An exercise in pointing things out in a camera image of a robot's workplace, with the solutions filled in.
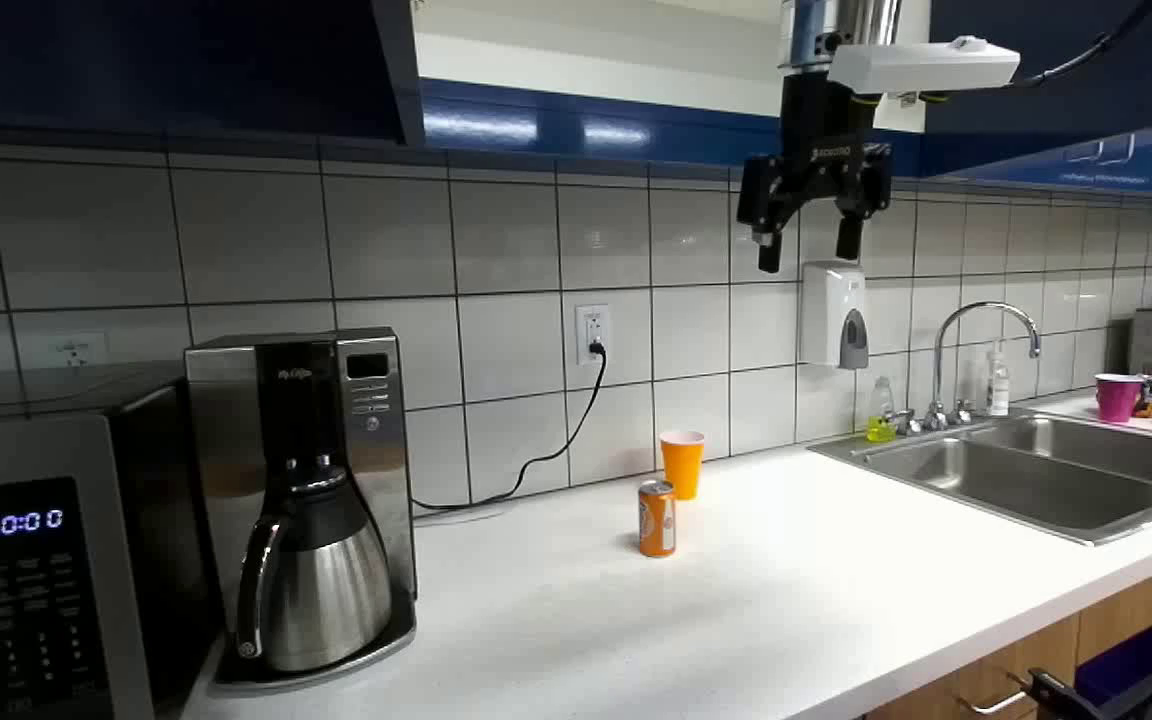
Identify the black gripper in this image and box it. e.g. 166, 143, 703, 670
731, 69, 894, 278

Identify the wooden base cabinet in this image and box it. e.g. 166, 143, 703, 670
862, 547, 1152, 720

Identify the dark blue cabinet door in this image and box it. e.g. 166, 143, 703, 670
0, 0, 429, 148

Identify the white soap dispenser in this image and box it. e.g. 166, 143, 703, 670
796, 258, 873, 375

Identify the chrome faucet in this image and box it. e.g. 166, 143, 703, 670
894, 294, 1048, 439

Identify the green dish soap bottle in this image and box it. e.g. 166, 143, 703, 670
859, 373, 898, 448

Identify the small white bottle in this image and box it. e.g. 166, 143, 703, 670
983, 347, 1014, 420

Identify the orange plastic cup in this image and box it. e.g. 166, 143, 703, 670
654, 428, 712, 502

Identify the stainless steel sink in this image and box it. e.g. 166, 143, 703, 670
816, 411, 1152, 547

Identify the pink cup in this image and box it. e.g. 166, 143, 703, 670
1091, 367, 1147, 428

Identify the steel coffee maker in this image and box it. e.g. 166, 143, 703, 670
181, 322, 418, 686

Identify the steel coffee carafe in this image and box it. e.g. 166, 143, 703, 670
230, 467, 400, 676

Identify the black steel microwave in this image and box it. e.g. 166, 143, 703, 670
0, 375, 213, 720

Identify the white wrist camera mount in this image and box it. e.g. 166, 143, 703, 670
825, 30, 1023, 98

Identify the white wall outlet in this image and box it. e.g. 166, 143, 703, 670
59, 335, 98, 378
577, 303, 614, 373

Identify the blue wall cabinet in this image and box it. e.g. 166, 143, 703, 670
409, 0, 934, 180

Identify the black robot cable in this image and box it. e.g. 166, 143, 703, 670
1010, 0, 1152, 96

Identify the black power cord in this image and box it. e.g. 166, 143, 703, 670
409, 338, 610, 519

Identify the silver drawer handle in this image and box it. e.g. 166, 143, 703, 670
967, 684, 1036, 720

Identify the black frame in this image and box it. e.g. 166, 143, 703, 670
1023, 622, 1152, 720

